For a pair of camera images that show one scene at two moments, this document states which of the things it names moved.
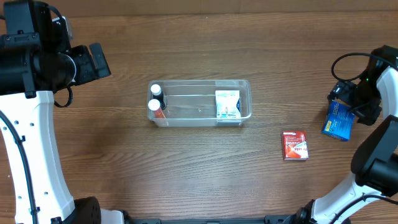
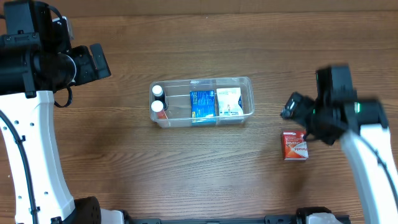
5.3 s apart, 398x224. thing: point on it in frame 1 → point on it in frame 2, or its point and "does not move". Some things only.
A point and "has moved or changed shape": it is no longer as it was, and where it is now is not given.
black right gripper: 347,94 → 315,125
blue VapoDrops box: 339,121 has moved or changed shape
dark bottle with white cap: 157,94 does not move
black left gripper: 99,60 does not move
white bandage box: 226,102 does not move
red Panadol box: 295,145 does not move
